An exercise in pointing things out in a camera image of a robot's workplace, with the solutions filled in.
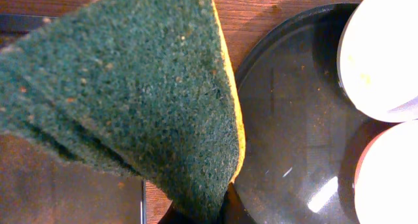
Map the white pink plate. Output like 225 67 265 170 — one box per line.
354 120 417 224

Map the round black tray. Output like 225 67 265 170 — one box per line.
219 3 389 223

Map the rectangular black tray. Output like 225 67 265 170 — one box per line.
0 13 146 224

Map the green yellow sponge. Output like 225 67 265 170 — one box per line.
1 0 246 223

